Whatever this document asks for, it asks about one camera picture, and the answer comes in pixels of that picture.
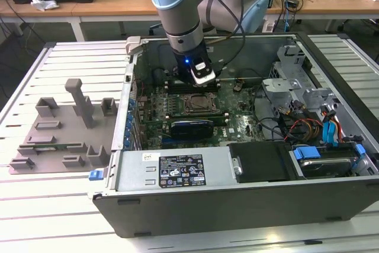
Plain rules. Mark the silver CPU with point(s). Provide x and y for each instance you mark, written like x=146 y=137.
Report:
x=200 y=103

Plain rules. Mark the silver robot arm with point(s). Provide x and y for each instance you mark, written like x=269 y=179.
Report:
x=177 y=7

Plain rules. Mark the CPU socket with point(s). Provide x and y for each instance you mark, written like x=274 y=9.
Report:
x=185 y=113

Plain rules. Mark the black RAM slot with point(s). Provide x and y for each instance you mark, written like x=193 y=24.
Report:
x=177 y=90
x=170 y=81
x=195 y=115
x=171 y=87
x=220 y=119
x=171 y=84

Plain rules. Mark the black office chair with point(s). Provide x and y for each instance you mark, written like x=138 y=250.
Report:
x=155 y=29

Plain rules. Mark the grey case release latch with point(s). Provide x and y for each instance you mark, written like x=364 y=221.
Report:
x=132 y=45

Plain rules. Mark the black graphics card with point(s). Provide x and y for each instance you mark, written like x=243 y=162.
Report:
x=192 y=133

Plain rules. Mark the green motherboard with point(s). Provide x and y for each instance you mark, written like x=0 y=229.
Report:
x=240 y=110

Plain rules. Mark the wooden office desk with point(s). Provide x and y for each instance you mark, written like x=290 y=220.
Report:
x=17 y=7
x=112 y=4

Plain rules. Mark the grey power supply box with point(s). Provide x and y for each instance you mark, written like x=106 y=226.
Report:
x=133 y=170

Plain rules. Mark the black plastic drive cover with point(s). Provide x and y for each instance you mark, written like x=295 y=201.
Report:
x=260 y=161

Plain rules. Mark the grey parts rack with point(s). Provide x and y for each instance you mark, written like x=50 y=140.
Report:
x=68 y=134

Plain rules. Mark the blue plastic case tab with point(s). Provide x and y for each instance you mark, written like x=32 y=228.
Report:
x=95 y=175

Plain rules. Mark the crumpled white plastic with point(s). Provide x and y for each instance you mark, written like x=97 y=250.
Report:
x=44 y=3

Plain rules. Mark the open dark PC case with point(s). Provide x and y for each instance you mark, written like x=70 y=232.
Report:
x=207 y=214

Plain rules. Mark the blue disk carrier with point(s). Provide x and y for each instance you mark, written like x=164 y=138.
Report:
x=308 y=153

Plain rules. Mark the black hard disk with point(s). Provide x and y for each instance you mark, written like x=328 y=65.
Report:
x=322 y=167

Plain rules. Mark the black and white wrist camera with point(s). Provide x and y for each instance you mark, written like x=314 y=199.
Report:
x=202 y=72

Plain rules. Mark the silver drive bay bracket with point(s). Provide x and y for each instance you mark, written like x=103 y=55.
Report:
x=281 y=84

